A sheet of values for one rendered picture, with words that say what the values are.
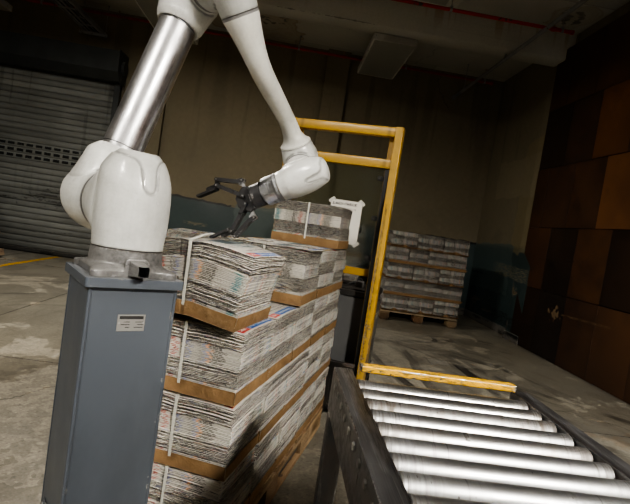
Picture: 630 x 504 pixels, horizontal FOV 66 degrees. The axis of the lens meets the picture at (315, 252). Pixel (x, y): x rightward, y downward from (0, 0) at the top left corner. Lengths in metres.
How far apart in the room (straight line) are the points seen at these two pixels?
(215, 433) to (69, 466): 0.50
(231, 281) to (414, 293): 5.83
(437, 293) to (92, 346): 6.41
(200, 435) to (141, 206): 0.78
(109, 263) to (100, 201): 0.13
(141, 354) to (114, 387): 0.08
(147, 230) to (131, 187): 0.10
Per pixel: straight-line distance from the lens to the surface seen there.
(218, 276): 1.42
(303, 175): 1.43
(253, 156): 8.56
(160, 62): 1.38
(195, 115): 8.80
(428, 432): 1.05
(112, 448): 1.20
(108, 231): 1.10
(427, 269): 7.13
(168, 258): 1.50
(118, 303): 1.09
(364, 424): 1.00
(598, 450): 1.22
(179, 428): 1.62
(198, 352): 1.52
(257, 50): 1.37
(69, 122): 9.30
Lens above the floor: 1.17
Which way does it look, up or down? 3 degrees down
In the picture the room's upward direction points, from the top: 9 degrees clockwise
